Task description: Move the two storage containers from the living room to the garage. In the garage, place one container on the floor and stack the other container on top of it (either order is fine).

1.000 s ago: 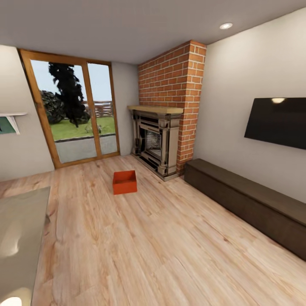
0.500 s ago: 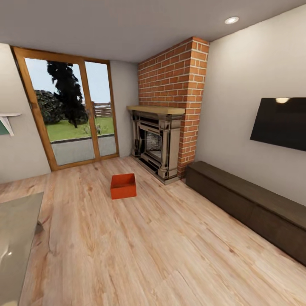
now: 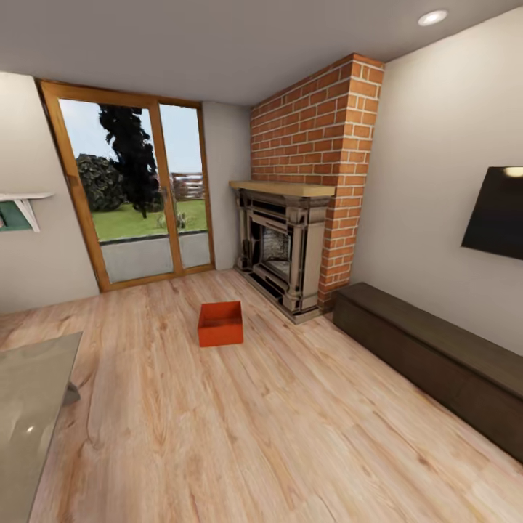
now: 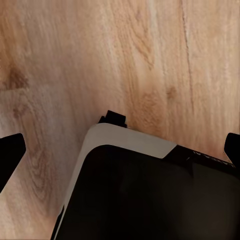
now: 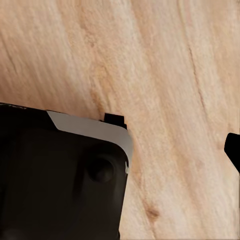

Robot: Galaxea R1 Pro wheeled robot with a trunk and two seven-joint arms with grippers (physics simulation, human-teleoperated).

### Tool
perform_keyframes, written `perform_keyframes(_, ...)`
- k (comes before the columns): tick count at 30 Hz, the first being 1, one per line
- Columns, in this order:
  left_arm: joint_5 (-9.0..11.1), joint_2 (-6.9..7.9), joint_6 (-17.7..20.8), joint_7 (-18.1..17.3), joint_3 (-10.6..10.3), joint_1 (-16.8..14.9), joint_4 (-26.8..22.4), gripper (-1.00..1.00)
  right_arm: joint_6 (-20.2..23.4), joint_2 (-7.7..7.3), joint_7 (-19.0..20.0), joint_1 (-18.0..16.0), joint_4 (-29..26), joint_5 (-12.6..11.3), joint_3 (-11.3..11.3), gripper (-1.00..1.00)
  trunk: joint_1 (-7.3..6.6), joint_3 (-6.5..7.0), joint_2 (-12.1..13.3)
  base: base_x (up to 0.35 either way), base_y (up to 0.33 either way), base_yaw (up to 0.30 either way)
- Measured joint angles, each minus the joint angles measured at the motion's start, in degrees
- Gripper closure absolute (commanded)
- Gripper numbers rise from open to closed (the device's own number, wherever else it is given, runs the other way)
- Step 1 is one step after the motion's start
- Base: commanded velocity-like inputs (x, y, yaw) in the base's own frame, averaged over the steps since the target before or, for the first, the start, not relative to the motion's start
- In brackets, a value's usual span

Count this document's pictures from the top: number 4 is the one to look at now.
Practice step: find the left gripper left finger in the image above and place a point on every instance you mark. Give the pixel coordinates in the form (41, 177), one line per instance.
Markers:
(12, 149)

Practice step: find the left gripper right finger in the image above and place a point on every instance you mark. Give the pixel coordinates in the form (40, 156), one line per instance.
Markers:
(232, 149)

